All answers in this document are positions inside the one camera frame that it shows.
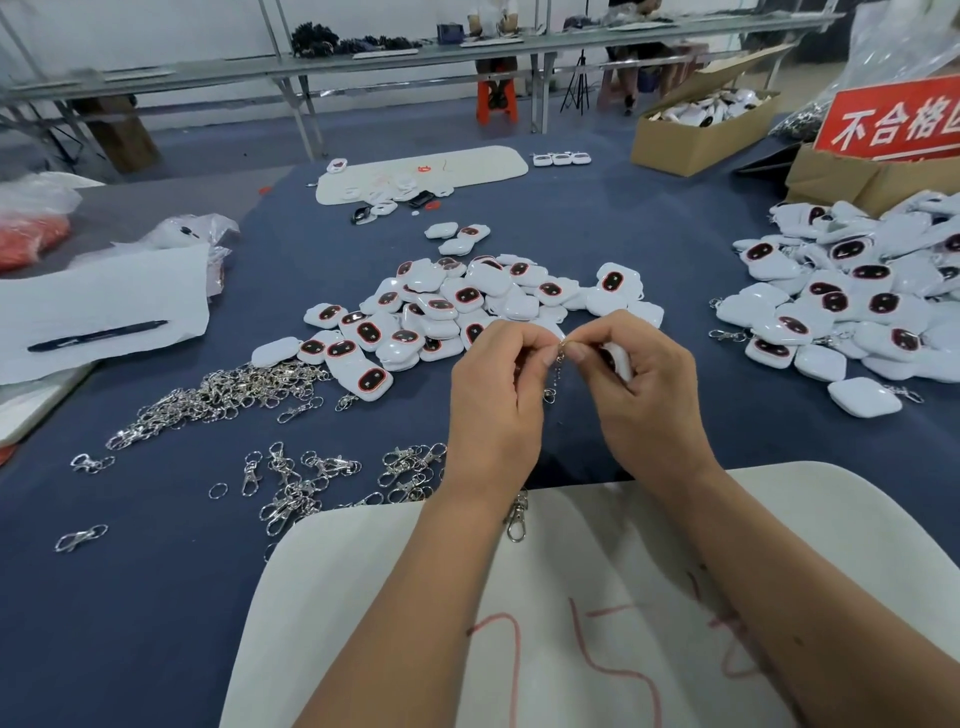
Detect person's right forearm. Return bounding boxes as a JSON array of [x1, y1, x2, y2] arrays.
[[667, 454, 960, 728]]

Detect open cardboard box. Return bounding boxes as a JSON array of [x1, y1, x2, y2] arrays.
[[630, 45, 797, 179]]

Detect red plastic stool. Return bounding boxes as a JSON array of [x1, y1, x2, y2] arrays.
[[477, 78, 521, 128]]

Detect person's left forearm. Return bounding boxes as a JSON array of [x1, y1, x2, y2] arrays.
[[297, 480, 527, 728]]

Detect grey metal table frame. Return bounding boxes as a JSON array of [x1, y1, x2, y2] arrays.
[[0, 12, 842, 159]]

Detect person's right hand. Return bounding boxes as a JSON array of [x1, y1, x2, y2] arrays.
[[562, 312, 722, 497]]

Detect large clear plastic bag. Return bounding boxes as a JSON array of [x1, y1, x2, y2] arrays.
[[772, 0, 960, 144]]

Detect flat brown cardboard box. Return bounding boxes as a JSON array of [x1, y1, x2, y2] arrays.
[[784, 145, 960, 219]]

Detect white plastic bag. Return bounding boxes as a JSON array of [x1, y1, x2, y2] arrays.
[[0, 172, 104, 219]]

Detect black tripod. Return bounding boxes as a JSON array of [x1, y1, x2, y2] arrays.
[[561, 48, 594, 116]]

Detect orange plastic stool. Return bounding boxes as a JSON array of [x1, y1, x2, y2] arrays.
[[475, 57, 522, 119]]

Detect long white foam board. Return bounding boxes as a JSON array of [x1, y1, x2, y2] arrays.
[[315, 145, 530, 207]]

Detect black pen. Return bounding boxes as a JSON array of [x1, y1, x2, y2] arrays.
[[27, 319, 171, 354]]

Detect white foam board red marks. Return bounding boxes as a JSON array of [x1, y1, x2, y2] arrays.
[[220, 460, 960, 728]]

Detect person's left hand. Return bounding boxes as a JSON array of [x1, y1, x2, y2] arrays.
[[445, 319, 564, 504]]

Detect orange bag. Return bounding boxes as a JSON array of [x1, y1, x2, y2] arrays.
[[0, 213, 74, 275]]

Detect red sign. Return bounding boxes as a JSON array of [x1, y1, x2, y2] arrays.
[[813, 75, 960, 164]]

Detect white paper sheet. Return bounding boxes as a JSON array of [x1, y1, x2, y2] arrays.
[[0, 244, 212, 387]]

